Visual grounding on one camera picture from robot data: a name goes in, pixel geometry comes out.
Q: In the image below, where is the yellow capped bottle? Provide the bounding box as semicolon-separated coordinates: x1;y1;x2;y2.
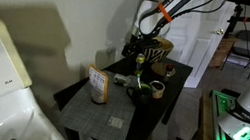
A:
132;52;147;78

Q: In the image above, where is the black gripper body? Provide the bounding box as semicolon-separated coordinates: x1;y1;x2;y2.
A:
121;33;164;63

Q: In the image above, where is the orange white standing pouch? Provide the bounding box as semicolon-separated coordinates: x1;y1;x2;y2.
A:
83;63;113;106

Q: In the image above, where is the white ceramic basin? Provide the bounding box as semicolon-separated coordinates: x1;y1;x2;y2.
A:
0;83;85;140

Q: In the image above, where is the white panel door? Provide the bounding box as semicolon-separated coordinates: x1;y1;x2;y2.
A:
159;0;238;95

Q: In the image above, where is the round wooden saucer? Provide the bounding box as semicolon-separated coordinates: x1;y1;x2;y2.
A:
149;60;177;80

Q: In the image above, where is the small silver can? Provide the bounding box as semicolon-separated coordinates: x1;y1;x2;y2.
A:
112;72;132;88

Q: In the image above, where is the grey woven placemat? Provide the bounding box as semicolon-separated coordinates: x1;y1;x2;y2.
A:
55;64;142;140

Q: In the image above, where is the wooden drawer cabinet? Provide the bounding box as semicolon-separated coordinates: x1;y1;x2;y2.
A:
207;32;240;72

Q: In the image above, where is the black folding chair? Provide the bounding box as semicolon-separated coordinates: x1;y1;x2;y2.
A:
220;26;250;80

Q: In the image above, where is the black side table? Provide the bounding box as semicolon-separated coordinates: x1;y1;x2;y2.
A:
46;40;195;140

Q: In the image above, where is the dark green mug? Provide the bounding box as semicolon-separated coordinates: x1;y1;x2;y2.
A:
124;80;155;109

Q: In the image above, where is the small red capped bottle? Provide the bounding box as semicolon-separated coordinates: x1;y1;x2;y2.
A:
163;63;174;83

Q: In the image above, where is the brass door knob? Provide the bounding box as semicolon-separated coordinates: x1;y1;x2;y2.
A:
213;26;226;37

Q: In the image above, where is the green plastic utensil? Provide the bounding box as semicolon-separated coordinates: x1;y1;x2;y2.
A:
134;74;144;91

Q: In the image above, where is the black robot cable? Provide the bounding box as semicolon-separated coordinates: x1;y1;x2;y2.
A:
136;0;221;48

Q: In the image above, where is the white paper label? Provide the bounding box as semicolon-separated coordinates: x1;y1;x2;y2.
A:
106;115;125;130

